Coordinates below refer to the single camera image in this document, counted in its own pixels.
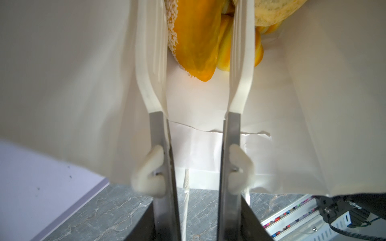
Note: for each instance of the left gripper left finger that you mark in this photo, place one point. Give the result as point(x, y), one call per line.
point(145, 228)

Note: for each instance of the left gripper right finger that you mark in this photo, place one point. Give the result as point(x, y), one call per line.
point(251, 228)

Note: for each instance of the cream and steel tongs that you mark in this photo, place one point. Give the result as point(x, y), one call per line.
point(155, 175)

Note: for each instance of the lavender plastic tray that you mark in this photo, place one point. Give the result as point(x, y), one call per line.
point(38, 193)

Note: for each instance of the printed paper gift bag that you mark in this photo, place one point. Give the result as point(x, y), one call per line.
point(314, 120)

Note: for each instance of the sesame fake bread roll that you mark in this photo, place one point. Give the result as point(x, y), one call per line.
point(193, 35)

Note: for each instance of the yellow fake bread in bag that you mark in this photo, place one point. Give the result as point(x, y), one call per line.
point(268, 16)

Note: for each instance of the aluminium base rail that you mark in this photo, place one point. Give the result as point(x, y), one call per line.
point(299, 221)

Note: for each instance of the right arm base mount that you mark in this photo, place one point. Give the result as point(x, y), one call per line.
point(357, 211)

